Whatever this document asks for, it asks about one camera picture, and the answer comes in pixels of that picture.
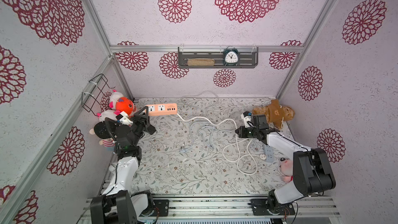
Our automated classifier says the orange fish plush toy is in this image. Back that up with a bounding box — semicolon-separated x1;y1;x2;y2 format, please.
109;90;137;116

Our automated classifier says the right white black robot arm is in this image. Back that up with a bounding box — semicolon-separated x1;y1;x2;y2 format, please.
235;112;336;209

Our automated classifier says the teal alarm clock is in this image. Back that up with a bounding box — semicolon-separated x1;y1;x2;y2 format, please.
223;48;239;66

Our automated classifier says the brown teddy bear plush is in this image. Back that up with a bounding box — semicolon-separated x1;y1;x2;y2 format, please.
252;99;295;130

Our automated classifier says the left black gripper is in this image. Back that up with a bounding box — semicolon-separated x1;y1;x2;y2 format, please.
129;106;150;146

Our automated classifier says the pink plush red dotted dress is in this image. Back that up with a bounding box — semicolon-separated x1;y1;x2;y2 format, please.
280;158;293;183

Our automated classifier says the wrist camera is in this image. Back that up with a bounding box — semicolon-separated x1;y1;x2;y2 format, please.
241;111;254;128
116;112;133;126

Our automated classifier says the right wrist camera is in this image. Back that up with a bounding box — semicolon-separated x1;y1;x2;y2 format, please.
241;111;254;128

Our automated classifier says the light blue power strip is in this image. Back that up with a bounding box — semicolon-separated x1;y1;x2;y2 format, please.
180;119;276;164

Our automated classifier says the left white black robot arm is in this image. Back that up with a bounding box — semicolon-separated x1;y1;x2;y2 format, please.
90;106;160;224

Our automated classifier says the black wire wall basket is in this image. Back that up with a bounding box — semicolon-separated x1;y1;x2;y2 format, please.
80;73;115;117

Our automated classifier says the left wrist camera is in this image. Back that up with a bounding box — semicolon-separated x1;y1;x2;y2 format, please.
116;112;133;126

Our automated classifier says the grey wall shelf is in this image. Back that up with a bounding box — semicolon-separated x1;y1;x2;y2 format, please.
177;46;259;69

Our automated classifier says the tan pouch on shelf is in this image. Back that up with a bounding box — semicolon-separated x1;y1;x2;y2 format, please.
187;58;215;67

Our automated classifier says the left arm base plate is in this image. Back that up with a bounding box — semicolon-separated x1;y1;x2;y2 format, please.
140;199;170;217

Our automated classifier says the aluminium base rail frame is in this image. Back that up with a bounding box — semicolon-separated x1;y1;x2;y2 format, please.
140;195;341;224

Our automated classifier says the floral table mat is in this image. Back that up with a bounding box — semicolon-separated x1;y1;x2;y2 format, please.
129;98;285;195

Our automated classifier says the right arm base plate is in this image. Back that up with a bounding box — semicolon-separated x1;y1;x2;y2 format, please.
248;198;295;216

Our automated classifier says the black faced striped plush doll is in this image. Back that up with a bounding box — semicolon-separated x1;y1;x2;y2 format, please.
89;110;121;149

